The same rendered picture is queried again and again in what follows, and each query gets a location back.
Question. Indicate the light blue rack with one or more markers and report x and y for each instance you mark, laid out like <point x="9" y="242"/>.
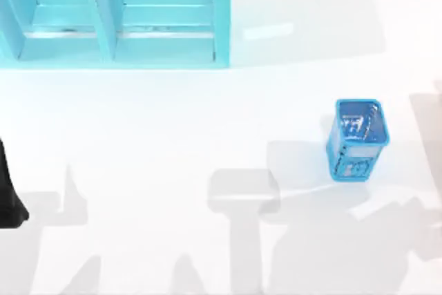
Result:
<point x="165" y="15"/>

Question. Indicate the blue box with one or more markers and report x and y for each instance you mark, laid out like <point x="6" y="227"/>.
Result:
<point x="359" y="136"/>

